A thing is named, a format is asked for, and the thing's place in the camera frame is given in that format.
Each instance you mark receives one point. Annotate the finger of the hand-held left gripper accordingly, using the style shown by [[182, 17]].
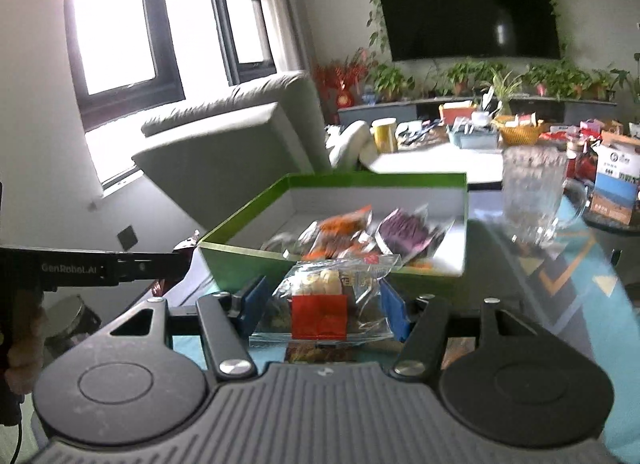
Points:
[[150, 265]]

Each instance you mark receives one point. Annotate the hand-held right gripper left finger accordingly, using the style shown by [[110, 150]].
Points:
[[252, 304]]

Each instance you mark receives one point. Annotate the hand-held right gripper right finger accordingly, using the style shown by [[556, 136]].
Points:
[[392, 311]]

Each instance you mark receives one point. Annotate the green cardboard box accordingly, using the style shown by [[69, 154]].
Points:
[[240, 264]]

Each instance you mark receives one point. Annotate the clear silver snack packet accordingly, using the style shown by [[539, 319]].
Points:
[[285, 246]]

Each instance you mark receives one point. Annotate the clear red label snack packet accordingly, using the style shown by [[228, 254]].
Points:
[[320, 319]]

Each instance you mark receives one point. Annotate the purple snack packet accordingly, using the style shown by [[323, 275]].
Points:
[[407, 234]]

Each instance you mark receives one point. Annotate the orange clear snack packet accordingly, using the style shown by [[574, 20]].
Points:
[[345, 246]]

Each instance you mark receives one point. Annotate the pile of assorted snack packets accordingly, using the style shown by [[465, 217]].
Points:
[[320, 354]]

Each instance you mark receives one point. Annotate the person's left hand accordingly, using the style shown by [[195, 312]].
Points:
[[25, 359]]

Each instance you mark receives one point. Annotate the lilac cloth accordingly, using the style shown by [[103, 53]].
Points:
[[200, 271]]

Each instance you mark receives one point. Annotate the round grey tin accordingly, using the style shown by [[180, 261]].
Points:
[[70, 319]]

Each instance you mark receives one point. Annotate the grey armchair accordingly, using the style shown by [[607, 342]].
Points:
[[225, 164]]

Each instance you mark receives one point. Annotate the white coffee table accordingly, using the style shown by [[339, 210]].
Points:
[[435, 162]]

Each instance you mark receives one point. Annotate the white cushion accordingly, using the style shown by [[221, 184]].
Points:
[[350, 144]]

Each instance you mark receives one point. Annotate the yellow canister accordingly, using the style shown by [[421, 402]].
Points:
[[385, 137]]

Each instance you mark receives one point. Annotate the clear ribbed glass mug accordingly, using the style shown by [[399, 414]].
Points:
[[535, 189]]

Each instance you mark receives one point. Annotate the blue tray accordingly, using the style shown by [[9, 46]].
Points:
[[472, 139]]

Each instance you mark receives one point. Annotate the dark tv bench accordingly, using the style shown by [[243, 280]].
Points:
[[400, 109]]

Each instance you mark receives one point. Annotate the red flat box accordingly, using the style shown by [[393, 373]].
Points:
[[457, 113]]

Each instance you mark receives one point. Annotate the wicker basket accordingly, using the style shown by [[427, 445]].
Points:
[[520, 133]]

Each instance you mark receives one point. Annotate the green potted plant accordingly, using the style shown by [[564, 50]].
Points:
[[390, 82], [557, 79], [472, 75], [610, 82]]

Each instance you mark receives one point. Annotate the red flower decoration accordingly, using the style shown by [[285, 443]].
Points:
[[345, 79]]

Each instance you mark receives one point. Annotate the red snack jar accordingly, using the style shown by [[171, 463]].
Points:
[[582, 159]]

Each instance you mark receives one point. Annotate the potted spider plant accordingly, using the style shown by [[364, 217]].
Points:
[[502, 92]]

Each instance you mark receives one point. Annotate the black framed window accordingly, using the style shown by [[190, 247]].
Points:
[[245, 9], [115, 19]]

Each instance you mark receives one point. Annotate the blue print paper box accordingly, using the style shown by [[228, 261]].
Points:
[[615, 184]]

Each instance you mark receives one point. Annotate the pink box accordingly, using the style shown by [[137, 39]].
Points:
[[600, 128]]

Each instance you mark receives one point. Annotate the white sheer curtain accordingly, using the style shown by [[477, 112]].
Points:
[[285, 9]]

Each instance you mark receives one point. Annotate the tall leafy potted plant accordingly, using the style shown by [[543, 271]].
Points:
[[636, 79]]

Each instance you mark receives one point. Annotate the dark wall socket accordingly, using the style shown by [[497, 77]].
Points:
[[127, 237]]

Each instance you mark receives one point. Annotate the black wall television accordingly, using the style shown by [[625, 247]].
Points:
[[470, 9]]

